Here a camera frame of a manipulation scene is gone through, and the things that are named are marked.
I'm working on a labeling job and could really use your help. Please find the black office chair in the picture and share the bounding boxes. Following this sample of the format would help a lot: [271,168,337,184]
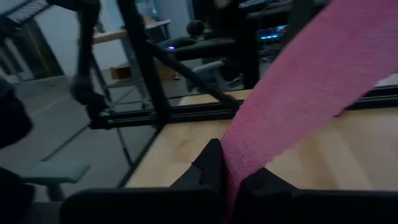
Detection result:
[167,19,241,62]

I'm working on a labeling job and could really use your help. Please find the office chair grey armrest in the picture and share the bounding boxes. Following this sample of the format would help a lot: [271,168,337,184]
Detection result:
[0,160,91,224]

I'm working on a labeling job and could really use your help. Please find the pink bandage roll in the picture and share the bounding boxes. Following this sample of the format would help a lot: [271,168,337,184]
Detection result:
[218,0,398,220]

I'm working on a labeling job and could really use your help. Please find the black frame post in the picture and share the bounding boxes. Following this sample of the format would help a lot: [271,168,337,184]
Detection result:
[116,0,241,126]

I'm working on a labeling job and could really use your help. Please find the wooden desk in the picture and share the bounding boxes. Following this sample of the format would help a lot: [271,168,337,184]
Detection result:
[92,19,173,45]

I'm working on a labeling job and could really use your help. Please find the cardboard box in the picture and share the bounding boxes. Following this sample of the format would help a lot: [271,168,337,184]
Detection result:
[109,63,175,82]

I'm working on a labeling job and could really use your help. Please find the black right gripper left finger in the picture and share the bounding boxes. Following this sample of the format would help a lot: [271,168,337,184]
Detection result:
[60,138,224,224]

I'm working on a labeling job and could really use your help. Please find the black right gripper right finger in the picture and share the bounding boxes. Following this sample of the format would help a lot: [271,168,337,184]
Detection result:
[235,167,398,224]

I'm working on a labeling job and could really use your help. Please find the black table rim frame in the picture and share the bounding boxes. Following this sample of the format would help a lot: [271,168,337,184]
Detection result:
[89,85,398,189]

